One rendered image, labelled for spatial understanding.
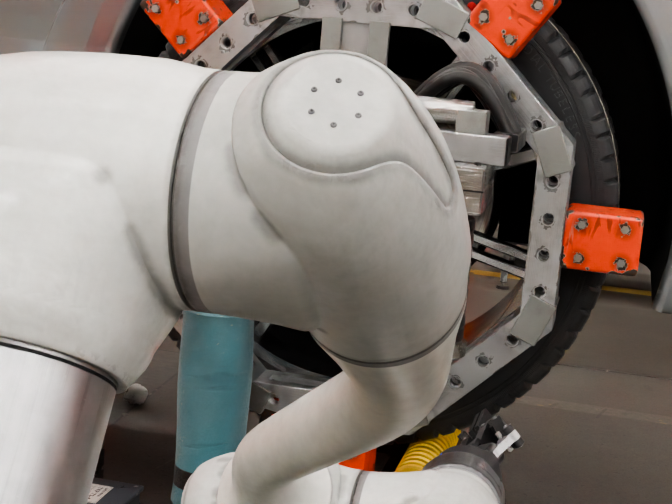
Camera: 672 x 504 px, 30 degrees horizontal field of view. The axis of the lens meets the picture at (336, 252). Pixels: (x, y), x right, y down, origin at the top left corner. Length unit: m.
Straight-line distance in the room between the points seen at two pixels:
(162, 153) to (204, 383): 0.88
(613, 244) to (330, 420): 0.68
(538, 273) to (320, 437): 0.65
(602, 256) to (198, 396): 0.50
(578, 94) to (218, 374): 0.55
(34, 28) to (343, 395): 1.10
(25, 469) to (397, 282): 0.20
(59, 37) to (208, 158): 1.21
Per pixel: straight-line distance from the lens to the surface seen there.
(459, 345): 1.31
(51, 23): 1.85
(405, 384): 0.76
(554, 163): 1.49
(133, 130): 0.63
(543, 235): 1.50
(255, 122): 0.59
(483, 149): 1.31
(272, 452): 0.98
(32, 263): 0.63
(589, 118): 1.57
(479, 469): 1.23
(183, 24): 1.58
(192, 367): 1.50
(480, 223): 1.77
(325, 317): 0.66
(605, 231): 1.50
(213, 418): 1.51
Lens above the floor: 1.10
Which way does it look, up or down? 11 degrees down
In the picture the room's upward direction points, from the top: 5 degrees clockwise
